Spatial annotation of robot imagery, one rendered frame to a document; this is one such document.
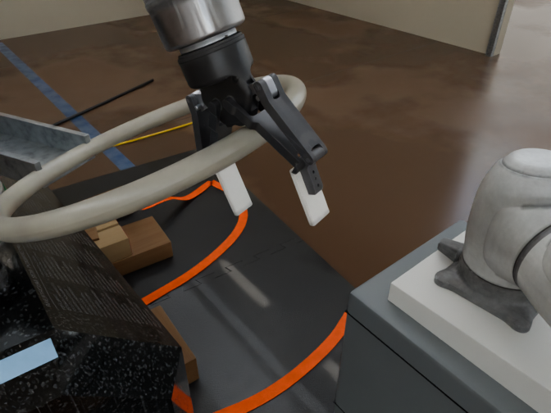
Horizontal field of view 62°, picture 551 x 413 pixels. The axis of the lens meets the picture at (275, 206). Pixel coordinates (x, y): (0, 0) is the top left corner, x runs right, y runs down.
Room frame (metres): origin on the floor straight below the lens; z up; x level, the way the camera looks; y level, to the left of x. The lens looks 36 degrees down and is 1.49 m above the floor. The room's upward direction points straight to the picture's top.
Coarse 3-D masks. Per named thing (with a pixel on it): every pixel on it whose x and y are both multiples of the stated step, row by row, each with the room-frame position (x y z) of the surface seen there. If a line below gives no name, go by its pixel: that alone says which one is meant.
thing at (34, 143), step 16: (0, 112) 0.87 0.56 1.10; (0, 128) 0.87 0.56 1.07; (16, 128) 0.84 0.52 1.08; (32, 128) 0.82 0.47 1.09; (48, 128) 0.80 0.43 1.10; (64, 128) 0.79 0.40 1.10; (0, 144) 0.81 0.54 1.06; (16, 144) 0.81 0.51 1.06; (32, 144) 0.81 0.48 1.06; (48, 144) 0.80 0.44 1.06; (64, 144) 0.78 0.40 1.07; (0, 160) 0.70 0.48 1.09; (16, 160) 0.68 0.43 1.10; (32, 160) 0.67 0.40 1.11; (48, 160) 0.75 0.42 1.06; (16, 176) 0.68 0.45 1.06
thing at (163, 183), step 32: (288, 96) 0.56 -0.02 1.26; (128, 128) 0.80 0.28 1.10; (64, 160) 0.71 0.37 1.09; (192, 160) 0.42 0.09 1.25; (224, 160) 0.43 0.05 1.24; (32, 192) 0.61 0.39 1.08; (128, 192) 0.39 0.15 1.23; (160, 192) 0.39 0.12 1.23; (0, 224) 0.42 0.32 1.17; (32, 224) 0.39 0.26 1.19; (64, 224) 0.38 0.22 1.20; (96, 224) 0.38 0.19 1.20
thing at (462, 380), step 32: (416, 256) 0.77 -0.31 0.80; (384, 288) 0.67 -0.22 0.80; (352, 320) 0.65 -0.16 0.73; (384, 320) 0.59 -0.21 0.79; (352, 352) 0.64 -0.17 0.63; (384, 352) 0.58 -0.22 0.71; (416, 352) 0.53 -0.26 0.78; (448, 352) 0.52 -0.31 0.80; (352, 384) 0.63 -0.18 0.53; (384, 384) 0.57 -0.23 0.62; (416, 384) 0.52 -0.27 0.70; (448, 384) 0.47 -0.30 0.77; (480, 384) 0.45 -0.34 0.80
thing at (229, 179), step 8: (232, 168) 0.51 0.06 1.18; (224, 176) 0.50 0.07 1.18; (232, 176) 0.51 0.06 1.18; (240, 176) 0.52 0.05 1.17; (224, 184) 0.49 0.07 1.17; (232, 184) 0.50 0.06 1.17; (240, 184) 0.51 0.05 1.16; (224, 192) 0.50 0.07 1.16; (232, 192) 0.50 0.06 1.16; (240, 192) 0.50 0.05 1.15; (232, 200) 0.49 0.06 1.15; (240, 200) 0.50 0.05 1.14; (248, 200) 0.51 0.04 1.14; (232, 208) 0.49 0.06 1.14; (240, 208) 0.49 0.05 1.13
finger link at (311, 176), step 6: (312, 150) 0.41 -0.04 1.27; (318, 150) 0.41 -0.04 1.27; (318, 156) 0.40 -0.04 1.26; (306, 168) 0.41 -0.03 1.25; (312, 168) 0.41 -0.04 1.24; (306, 174) 0.41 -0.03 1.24; (312, 174) 0.41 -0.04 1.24; (318, 174) 0.42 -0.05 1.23; (306, 180) 0.41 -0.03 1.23; (312, 180) 0.41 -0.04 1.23; (318, 180) 0.41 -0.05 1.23; (306, 186) 0.41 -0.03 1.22; (312, 186) 0.41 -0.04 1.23; (318, 186) 0.41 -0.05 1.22; (312, 192) 0.41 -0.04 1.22; (318, 192) 0.41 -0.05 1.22
